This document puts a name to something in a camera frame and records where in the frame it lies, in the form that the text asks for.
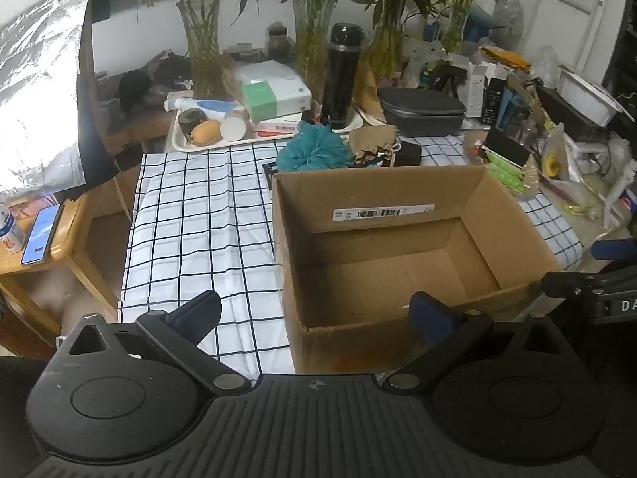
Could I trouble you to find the grey zip case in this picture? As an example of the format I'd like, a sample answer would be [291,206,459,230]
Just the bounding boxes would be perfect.
[379,86,467,138]

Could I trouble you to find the white orange pill bottle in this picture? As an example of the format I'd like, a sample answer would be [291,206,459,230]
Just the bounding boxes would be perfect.
[219,110,250,142]

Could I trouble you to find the smartphone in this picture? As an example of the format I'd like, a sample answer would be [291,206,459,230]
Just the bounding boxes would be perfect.
[20,202,66,266]

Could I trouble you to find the blue carton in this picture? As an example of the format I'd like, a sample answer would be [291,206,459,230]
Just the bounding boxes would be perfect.
[498,80,521,126]

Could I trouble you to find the wooden cabinet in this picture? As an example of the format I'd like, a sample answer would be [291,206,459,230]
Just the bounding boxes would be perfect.
[91,108,173,222]

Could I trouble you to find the green white tissue box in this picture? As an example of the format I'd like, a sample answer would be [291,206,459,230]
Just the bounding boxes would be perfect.
[241,77,313,121]

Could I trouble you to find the white rectangular container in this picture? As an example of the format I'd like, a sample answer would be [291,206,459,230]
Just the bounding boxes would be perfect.
[556,66,624,128]

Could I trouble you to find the small black tripod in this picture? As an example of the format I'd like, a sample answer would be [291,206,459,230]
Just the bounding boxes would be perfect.
[432,64,467,99]

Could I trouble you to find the glass vase with bamboo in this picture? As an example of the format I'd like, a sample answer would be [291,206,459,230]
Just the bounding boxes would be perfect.
[269,0,359,101]
[343,0,439,81]
[107,0,260,101]
[423,0,523,55]

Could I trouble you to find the white oval plate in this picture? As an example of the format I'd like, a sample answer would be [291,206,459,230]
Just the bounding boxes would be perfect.
[329,104,371,133]

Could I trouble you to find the dark glass jar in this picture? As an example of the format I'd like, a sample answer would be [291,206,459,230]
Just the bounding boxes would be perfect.
[267,22,290,57]

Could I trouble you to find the flat white barcode box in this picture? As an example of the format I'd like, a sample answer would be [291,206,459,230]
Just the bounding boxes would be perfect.
[250,114,305,136]

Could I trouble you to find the cola bottle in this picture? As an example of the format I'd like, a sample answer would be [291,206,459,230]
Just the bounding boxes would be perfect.
[604,159,637,231]

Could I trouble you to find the tan drawstring pouch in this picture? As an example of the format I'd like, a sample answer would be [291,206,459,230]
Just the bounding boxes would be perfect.
[347,126,401,166]

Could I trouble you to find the white plastic tray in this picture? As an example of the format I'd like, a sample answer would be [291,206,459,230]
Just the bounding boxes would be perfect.
[166,104,302,153]

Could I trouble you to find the white metal rack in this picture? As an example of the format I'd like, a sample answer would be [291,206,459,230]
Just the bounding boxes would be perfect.
[540,0,604,63]

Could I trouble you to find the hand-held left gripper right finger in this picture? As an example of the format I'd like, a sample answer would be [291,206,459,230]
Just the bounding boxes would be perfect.
[382,291,574,394]

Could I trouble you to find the tall brown paper bag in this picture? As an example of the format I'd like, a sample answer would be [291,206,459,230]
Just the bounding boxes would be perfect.
[352,56,388,126]

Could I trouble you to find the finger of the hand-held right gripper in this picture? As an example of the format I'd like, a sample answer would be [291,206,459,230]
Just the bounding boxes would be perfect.
[540,270,618,302]
[591,239,637,261]

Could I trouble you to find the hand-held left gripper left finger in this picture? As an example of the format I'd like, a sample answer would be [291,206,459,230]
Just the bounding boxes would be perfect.
[64,290,252,396]

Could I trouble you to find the black storage rack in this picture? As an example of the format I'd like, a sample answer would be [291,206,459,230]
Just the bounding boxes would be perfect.
[601,7,637,127]

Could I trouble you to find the black rounded object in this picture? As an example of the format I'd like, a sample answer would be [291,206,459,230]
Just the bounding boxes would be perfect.
[117,70,153,106]

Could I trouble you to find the brown cardboard box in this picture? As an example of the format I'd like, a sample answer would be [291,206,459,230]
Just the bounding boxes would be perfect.
[271,165,563,375]

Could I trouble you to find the crumpled brown paper bag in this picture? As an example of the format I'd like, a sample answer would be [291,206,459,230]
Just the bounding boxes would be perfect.
[220,54,246,101]

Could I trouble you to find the clear bag of green packets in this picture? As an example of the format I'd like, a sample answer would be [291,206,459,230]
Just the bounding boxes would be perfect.
[465,127,542,201]

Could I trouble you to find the white carton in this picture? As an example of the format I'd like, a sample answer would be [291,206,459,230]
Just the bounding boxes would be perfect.
[465,62,494,120]

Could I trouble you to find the white plastic bag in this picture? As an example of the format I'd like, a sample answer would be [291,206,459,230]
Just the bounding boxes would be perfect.
[233,59,295,86]

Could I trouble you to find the black thermos flask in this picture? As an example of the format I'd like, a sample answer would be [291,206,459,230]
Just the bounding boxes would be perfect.
[321,22,365,133]

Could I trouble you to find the clear bag with colourful toy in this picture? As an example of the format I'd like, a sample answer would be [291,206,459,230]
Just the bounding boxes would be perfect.
[401,39,449,89]

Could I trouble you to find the white bottle with blue label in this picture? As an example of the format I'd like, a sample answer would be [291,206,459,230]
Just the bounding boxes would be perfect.
[165,96,246,118]

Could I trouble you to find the teal bath loofah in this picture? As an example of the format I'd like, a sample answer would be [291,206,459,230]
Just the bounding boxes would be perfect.
[275,121,350,173]

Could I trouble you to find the silver foil sheet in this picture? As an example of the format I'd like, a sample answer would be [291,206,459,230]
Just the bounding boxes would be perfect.
[0,0,119,201]

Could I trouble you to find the wooden side table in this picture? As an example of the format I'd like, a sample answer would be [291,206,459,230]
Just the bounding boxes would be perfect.
[0,192,123,347]

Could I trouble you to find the black tangled cables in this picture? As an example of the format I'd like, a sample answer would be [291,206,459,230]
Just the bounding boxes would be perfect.
[143,49,196,96]

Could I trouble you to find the white printed can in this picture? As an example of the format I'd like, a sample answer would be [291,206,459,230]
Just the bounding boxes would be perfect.
[0,203,27,255]

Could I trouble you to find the yellow folded item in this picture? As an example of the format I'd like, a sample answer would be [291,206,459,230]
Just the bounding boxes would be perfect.
[479,45,531,69]

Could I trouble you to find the black tape roll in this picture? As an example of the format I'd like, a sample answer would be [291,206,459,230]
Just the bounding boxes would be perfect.
[177,108,208,141]

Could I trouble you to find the black white checked tablecloth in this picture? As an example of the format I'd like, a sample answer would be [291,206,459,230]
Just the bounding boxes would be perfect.
[117,133,584,380]

